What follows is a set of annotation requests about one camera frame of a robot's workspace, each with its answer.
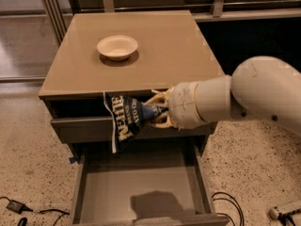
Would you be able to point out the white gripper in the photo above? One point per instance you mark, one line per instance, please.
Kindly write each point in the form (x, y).
(184, 104)

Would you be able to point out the blue Kettle chip bag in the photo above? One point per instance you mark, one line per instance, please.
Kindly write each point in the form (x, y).
(129, 116)

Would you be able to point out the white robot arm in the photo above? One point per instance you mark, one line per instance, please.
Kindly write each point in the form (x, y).
(262, 87)

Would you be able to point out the grey drawer cabinet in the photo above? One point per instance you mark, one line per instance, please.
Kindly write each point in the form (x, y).
(171, 49)

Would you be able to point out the closed grey top drawer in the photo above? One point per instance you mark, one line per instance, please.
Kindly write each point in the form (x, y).
(100, 128)

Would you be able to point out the open grey middle drawer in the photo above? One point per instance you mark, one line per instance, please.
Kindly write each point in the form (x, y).
(157, 182)

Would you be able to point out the white paper bowl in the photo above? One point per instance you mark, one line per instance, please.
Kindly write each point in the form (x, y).
(118, 47)

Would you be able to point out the blue tape piece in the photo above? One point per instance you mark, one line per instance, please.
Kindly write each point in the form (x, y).
(73, 159)

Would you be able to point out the white power strip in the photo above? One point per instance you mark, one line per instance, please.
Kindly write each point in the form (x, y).
(283, 210)

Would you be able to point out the black power adapter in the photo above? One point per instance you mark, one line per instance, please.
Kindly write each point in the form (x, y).
(18, 207)

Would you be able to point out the black plug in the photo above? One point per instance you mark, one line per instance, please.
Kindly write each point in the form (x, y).
(22, 222)

